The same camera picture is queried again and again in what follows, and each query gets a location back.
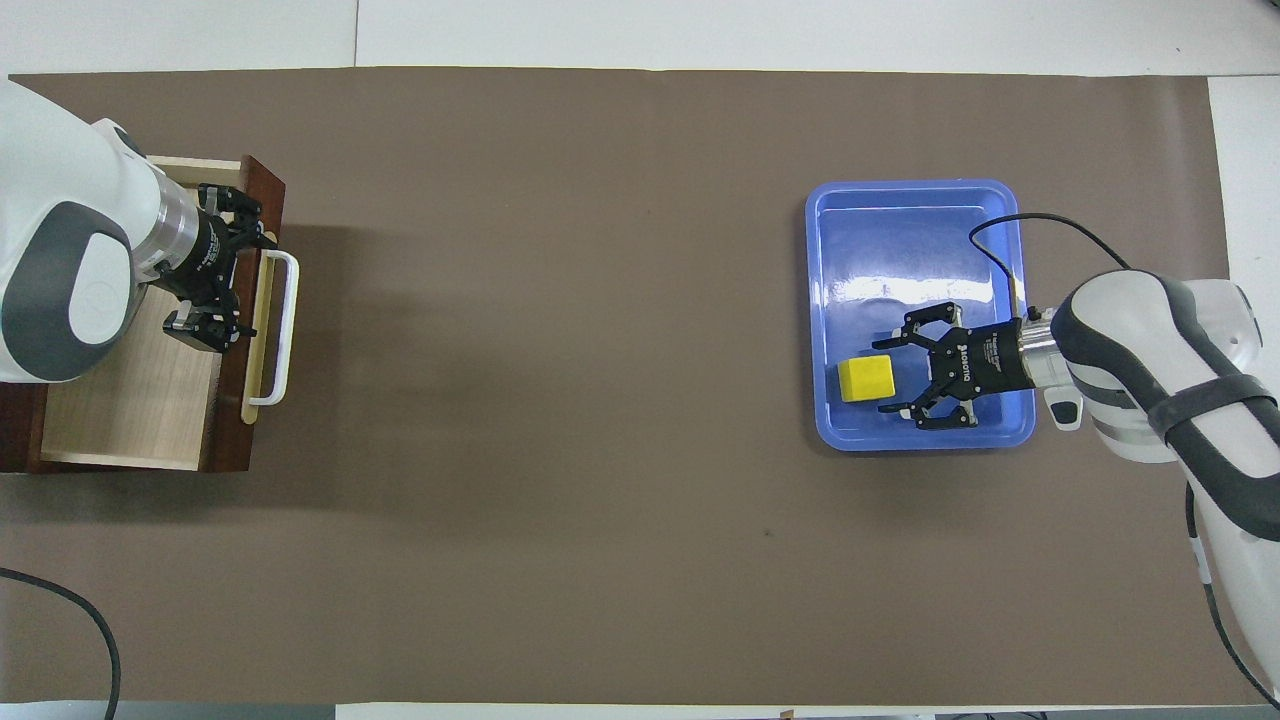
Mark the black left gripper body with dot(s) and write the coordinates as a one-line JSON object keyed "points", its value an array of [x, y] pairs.
{"points": [[205, 262]]}

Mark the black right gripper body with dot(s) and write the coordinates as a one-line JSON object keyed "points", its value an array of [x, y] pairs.
{"points": [[985, 360]]}

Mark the yellow cube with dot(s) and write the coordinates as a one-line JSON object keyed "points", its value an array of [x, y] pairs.
{"points": [[866, 378]]}

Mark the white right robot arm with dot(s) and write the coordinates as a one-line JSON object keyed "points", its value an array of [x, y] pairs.
{"points": [[1180, 400]]}

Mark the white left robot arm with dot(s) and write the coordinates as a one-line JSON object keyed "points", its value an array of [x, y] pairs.
{"points": [[60, 250]]}

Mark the blue plastic tray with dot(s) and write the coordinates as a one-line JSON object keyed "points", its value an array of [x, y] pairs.
{"points": [[900, 250]]}

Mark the dark wooden cabinet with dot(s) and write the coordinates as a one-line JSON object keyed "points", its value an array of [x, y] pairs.
{"points": [[18, 430]]}

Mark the brown table mat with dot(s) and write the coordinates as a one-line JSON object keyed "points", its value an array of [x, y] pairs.
{"points": [[560, 400]]}

